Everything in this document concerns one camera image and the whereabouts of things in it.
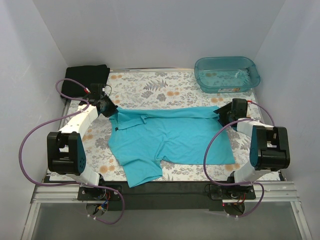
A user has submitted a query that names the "turquoise t-shirt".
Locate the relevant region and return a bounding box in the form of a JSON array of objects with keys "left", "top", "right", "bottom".
[{"left": 108, "top": 106, "right": 236, "bottom": 188}]

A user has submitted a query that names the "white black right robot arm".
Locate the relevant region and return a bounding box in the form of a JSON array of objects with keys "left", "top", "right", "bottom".
[{"left": 213, "top": 98, "right": 291, "bottom": 199}]

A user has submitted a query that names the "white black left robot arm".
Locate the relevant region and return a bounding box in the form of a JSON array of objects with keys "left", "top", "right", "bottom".
[{"left": 47, "top": 83, "right": 118, "bottom": 200}]

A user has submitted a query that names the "folded black t-shirt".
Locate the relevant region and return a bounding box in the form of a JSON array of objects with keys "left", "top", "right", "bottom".
[{"left": 61, "top": 64, "right": 110, "bottom": 99}]

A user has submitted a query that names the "floral patterned table mat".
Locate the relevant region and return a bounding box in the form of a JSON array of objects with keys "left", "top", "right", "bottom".
[{"left": 82, "top": 70, "right": 262, "bottom": 181}]

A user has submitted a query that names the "teal transparent plastic bin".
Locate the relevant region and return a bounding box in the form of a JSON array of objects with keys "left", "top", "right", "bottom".
[{"left": 194, "top": 56, "right": 261, "bottom": 94}]

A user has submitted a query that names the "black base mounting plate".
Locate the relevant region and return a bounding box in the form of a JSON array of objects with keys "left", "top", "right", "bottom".
[{"left": 77, "top": 181, "right": 256, "bottom": 211}]

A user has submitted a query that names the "aluminium frame rail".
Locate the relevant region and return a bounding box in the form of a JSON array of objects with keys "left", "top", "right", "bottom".
[{"left": 21, "top": 181, "right": 312, "bottom": 240}]

